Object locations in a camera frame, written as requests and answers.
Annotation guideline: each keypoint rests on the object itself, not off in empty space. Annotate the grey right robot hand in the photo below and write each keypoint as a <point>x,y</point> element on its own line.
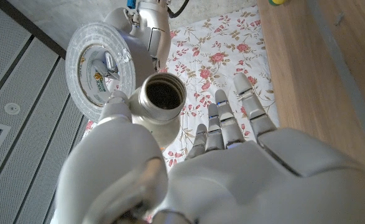
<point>151,40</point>

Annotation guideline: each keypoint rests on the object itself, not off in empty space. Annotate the small wooden maraca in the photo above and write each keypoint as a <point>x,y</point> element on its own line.
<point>277,2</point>

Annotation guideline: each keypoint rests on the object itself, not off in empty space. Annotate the round white ceiling sensor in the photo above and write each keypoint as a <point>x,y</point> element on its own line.
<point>12,108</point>

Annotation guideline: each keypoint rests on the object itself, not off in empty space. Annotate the floral backdrop cloth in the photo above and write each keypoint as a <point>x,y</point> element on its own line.
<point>225,46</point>

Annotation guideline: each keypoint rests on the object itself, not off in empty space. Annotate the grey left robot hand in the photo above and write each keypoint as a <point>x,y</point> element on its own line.
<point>247,186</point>

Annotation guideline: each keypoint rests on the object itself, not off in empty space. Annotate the plastic drink bottle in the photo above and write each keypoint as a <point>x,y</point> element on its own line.
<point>160,124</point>

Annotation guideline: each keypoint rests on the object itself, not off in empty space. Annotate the grey duct tape roll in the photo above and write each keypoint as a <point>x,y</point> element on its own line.
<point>76,53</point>

